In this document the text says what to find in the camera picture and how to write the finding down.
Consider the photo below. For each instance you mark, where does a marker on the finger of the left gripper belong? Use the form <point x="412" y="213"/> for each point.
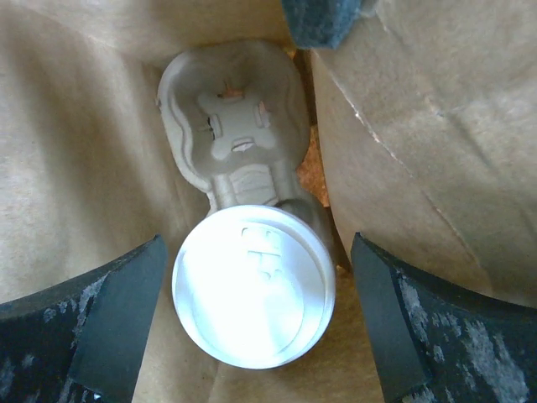
<point x="318" y="24"/>

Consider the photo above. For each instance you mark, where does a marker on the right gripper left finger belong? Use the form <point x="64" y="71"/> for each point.
<point x="84" y="339"/>

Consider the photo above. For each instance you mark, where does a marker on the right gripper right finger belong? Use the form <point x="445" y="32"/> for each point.
<point x="434" y="341"/>

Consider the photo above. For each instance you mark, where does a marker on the single brown pulp carrier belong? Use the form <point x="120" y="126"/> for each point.
<point x="236" y="120"/>

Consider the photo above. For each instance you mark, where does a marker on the dark green paper bag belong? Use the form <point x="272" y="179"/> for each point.
<point x="427" y="125"/>

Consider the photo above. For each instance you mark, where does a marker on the white plastic cup lid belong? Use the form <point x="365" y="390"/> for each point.
<point x="254" y="286"/>

